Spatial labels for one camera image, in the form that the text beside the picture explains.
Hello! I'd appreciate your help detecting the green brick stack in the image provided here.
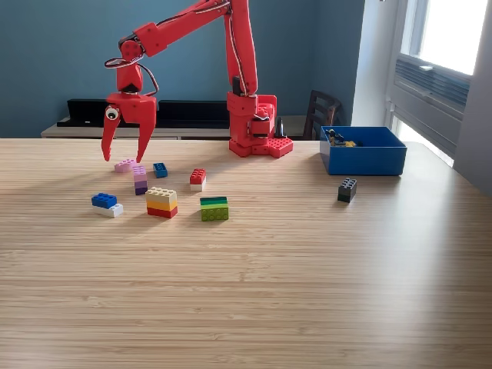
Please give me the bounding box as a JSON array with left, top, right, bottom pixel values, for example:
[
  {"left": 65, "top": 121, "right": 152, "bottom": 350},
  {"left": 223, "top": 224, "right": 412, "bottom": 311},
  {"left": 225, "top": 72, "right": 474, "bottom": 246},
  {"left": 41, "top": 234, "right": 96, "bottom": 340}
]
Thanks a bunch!
[{"left": 199, "top": 196, "right": 230, "bottom": 222}]

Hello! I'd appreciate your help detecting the grey radiator unit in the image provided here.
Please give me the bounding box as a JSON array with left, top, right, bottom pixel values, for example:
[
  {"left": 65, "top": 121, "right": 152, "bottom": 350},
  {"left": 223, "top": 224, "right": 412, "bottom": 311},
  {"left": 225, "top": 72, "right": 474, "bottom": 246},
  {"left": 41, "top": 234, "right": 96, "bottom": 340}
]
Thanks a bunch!
[{"left": 390, "top": 53, "right": 472, "bottom": 158}]

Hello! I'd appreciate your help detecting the dark wooden chair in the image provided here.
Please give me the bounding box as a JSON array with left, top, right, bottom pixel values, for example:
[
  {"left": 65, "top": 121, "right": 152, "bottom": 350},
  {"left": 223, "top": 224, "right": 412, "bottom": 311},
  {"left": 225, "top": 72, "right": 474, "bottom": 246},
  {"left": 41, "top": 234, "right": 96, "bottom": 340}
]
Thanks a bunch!
[{"left": 302, "top": 89, "right": 342, "bottom": 141}]

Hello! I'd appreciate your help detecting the yellow toy digger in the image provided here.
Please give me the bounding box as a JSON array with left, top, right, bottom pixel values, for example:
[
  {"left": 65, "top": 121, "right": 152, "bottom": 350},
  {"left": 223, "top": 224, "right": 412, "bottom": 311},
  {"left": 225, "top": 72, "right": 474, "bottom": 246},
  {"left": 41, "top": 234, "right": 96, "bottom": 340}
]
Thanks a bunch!
[{"left": 324, "top": 128, "right": 362, "bottom": 148}]

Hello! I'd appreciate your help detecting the tan yellow red brick stack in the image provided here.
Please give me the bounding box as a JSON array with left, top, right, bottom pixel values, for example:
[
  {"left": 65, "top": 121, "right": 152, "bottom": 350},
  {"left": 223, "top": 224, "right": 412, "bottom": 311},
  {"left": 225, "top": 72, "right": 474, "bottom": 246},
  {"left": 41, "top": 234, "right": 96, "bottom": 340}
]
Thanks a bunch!
[{"left": 145, "top": 187, "right": 179, "bottom": 219}]

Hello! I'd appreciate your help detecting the bright window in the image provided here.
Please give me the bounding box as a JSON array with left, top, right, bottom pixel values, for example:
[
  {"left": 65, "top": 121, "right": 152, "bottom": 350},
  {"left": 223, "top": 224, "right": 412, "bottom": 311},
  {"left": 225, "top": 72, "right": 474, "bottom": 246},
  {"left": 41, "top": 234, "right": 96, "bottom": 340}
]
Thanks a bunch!
[{"left": 399, "top": 0, "right": 492, "bottom": 76}]

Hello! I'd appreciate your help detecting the black brick stack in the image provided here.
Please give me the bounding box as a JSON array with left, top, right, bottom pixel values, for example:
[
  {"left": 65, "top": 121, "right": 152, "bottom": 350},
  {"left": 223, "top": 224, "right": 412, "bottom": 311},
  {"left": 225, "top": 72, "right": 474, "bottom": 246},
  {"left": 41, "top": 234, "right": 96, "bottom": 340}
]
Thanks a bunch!
[{"left": 337, "top": 177, "right": 358, "bottom": 204}]

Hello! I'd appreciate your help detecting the pink purple brick stack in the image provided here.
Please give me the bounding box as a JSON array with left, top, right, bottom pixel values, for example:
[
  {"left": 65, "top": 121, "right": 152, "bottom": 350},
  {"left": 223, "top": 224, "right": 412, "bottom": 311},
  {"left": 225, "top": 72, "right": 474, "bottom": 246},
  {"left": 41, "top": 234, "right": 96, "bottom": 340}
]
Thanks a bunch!
[{"left": 132, "top": 165, "right": 148, "bottom": 196}]

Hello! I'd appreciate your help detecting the red and white brick stack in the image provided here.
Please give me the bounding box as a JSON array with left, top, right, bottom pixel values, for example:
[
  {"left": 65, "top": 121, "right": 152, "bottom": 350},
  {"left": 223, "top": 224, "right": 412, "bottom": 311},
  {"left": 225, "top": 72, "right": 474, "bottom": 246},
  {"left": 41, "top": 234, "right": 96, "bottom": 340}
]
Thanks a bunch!
[{"left": 189, "top": 168, "right": 208, "bottom": 192}]

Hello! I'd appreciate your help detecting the blue and white brick stack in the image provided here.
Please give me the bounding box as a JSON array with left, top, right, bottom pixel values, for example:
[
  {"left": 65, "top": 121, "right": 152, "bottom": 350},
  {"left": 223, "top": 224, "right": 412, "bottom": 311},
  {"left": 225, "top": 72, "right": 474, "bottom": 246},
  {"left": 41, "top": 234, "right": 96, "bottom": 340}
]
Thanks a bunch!
[{"left": 91, "top": 192, "right": 125, "bottom": 219}]

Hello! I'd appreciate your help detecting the blue plastic bin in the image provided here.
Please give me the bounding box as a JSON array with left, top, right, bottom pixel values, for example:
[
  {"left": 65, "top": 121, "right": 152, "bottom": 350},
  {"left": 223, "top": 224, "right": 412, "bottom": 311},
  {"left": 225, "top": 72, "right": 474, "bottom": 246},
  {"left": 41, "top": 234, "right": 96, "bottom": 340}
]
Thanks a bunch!
[{"left": 319, "top": 125, "right": 408, "bottom": 177}]

